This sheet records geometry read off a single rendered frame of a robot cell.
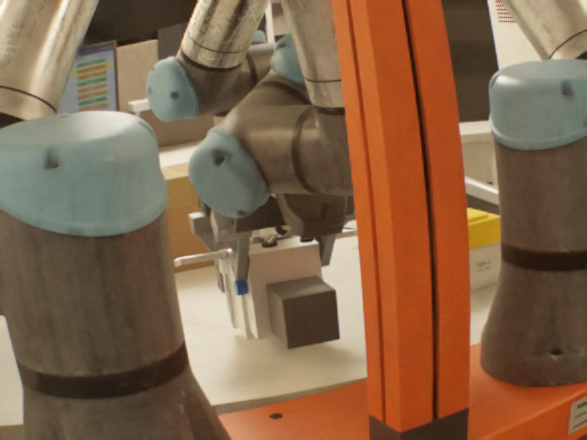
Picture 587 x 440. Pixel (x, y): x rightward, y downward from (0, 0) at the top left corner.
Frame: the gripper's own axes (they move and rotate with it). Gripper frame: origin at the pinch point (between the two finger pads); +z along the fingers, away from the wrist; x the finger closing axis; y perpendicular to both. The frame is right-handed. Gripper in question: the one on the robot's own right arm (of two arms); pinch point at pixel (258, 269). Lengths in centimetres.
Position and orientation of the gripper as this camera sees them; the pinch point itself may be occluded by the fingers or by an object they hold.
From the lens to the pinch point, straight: 121.2
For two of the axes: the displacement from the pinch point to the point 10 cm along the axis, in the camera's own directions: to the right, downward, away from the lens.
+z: 1.0, 9.7, 2.2
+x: 9.5, -1.6, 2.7
